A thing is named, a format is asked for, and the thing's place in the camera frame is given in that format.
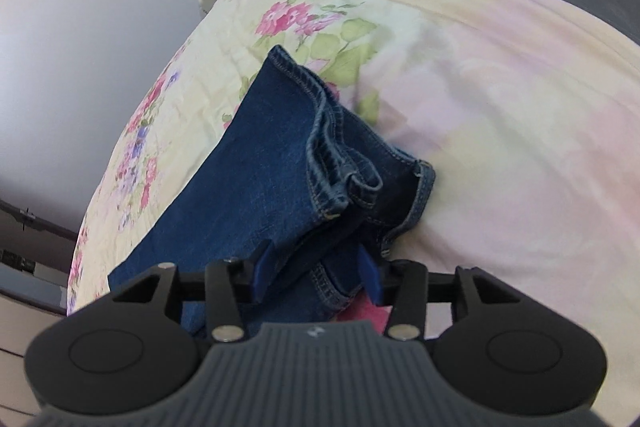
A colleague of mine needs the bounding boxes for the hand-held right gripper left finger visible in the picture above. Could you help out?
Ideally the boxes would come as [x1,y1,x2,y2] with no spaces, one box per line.
[107,240,274,343]

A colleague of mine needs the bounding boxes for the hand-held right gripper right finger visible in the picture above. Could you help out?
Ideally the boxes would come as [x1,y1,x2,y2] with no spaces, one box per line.
[357,244,524,340]

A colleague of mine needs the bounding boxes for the blue denim pants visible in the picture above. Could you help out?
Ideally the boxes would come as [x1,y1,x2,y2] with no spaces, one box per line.
[107,44,437,340]

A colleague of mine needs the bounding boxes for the floral bed blanket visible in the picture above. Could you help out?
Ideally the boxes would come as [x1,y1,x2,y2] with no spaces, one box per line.
[65,0,640,413]

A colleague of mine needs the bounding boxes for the beige wardrobe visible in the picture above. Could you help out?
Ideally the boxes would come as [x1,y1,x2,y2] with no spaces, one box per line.
[0,294,68,418]

